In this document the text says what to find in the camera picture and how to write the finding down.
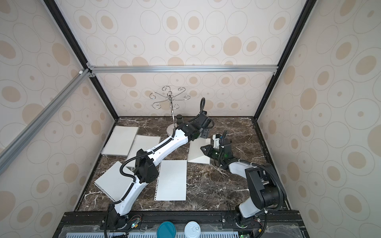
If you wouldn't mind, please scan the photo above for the teal round lid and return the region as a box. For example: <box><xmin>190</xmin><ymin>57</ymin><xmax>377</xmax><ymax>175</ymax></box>
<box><xmin>156</xmin><ymin>221</ymin><xmax>177</xmax><ymax>238</ymax></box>

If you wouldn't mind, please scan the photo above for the large white spiral notebook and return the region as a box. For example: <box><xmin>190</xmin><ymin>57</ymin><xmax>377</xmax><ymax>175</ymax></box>
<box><xmin>101</xmin><ymin>126</ymin><xmax>139</xmax><ymax>156</ymax></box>

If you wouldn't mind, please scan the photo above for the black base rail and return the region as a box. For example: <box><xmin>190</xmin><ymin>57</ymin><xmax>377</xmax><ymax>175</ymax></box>
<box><xmin>53</xmin><ymin>210</ymin><xmax>309</xmax><ymax>238</ymax></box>

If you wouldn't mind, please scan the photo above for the horizontal aluminium rail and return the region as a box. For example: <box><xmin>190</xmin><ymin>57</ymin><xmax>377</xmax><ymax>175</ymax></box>
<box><xmin>90</xmin><ymin>65</ymin><xmax>278</xmax><ymax>73</ymax></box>

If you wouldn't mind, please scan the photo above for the diagonal aluminium rail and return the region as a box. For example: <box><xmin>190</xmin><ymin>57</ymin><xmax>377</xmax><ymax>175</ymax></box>
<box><xmin>1</xmin><ymin>68</ymin><xmax>90</xmax><ymax>173</ymax></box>

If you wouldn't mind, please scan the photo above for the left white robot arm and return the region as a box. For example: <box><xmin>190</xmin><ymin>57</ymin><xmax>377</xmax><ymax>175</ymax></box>
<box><xmin>104</xmin><ymin>110</ymin><xmax>214</xmax><ymax>235</ymax></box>

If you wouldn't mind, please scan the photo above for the torn lined paper sheet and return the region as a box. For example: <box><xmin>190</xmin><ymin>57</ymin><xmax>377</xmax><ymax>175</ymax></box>
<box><xmin>94</xmin><ymin>162</ymin><xmax>134</xmax><ymax>202</ymax></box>

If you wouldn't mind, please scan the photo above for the white round lid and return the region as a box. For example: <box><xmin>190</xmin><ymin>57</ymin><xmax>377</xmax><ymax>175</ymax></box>
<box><xmin>184</xmin><ymin>221</ymin><xmax>201</xmax><ymax>238</ymax></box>

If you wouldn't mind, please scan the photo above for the chrome hook stand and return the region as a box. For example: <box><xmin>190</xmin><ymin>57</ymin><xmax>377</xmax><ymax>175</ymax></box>
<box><xmin>149</xmin><ymin>85</ymin><xmax>190</xmax><ymax>136</ymax></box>

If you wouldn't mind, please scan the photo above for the dark spice bottle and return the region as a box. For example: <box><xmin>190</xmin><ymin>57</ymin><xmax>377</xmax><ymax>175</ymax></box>
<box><xmin>176</xmin><ymin>114</ymin><xmax>184</xmax><ymax>125</ymax></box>

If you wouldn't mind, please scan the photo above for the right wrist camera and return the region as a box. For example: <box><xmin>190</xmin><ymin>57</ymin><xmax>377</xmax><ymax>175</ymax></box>
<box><xmin>212</xmin><ymin>134</ymin><xmax>222</xmax><ymax>149</ymax></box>

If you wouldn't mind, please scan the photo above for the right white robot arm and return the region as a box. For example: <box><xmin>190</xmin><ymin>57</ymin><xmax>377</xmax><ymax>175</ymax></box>
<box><xmin>200</xmin><ymin>138</ymin><xmax>286</xmax><ymax>219</ymax></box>

